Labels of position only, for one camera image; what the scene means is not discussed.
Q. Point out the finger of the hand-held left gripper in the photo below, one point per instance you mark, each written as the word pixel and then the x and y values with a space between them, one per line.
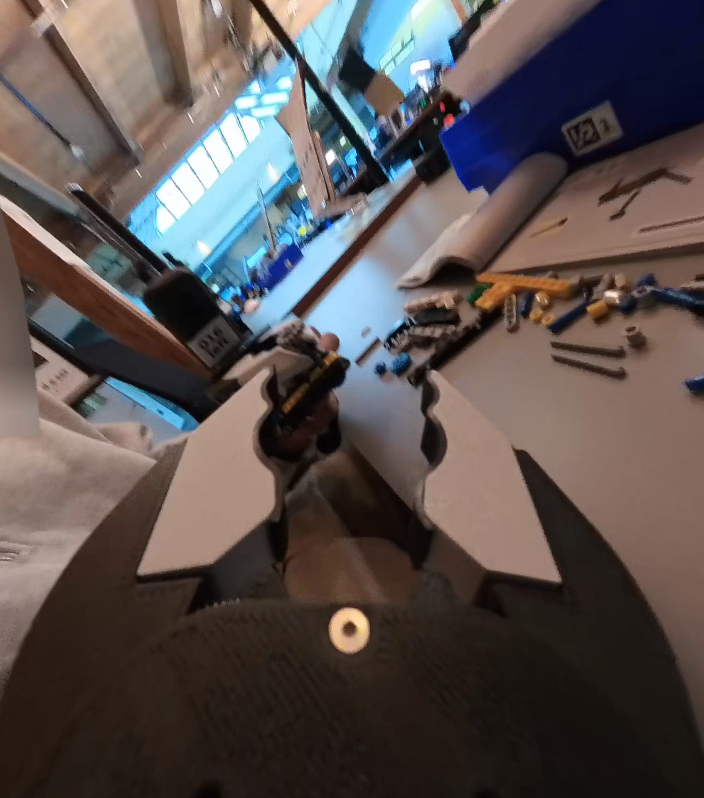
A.
pixel 293 343

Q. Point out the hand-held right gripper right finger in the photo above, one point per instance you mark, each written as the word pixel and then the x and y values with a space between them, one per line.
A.
pixel 483 499

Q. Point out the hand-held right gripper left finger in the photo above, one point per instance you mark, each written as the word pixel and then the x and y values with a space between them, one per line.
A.
pixel 215 492

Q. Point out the black yellow lego assembly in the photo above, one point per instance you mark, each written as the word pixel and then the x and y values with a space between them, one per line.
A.
pixel 314 380

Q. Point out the dark grey lego axle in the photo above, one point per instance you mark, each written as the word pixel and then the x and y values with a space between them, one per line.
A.
pixel 368 351

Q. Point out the long white lego beam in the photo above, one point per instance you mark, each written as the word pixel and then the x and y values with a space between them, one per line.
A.
pixel 430 301

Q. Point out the thin grey lego liftarm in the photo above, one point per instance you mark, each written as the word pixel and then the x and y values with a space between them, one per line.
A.
pixel 511 310

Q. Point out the green lego gear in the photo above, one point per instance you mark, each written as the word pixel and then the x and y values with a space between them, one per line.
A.
pixel 478 293

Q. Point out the yellow lego block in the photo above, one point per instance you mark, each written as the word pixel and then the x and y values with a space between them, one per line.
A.
pixel 494 298

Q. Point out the long yellow lego beam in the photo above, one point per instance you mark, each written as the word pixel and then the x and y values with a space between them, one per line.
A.
pixel 526 283

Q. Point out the pile of small lego pins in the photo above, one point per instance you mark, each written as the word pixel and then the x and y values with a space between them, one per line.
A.
pixel 670 296

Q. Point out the lego instruction booklet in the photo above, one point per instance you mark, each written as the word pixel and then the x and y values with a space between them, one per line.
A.
pixel 607 230

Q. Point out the person's left hand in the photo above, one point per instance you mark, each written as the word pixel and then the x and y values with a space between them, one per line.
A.
pixel 308 433

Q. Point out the small blue bin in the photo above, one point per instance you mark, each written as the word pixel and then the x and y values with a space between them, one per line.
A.
pixel 283 268

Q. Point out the wooden pillar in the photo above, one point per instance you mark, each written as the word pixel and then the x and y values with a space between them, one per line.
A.
pixel 90 293

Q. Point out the pile of grey black beams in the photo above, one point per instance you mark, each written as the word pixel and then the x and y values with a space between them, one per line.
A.
pixel 424 330

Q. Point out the tan trousers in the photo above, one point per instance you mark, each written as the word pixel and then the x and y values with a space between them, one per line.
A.
pixel 352 561

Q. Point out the black white patterned board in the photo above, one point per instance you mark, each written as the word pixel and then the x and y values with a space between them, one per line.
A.
pixel 59 374

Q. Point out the white display stand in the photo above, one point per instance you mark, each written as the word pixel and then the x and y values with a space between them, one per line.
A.
pixel 311 156

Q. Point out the black pillar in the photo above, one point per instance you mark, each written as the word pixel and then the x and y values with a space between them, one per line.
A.
pixel 327 93

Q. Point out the white cardboard sheet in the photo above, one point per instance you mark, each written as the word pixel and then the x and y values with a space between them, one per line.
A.
pixel 501 43

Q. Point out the blue plastic bin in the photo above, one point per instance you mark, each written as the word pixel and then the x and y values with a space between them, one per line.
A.
pixel 607 81

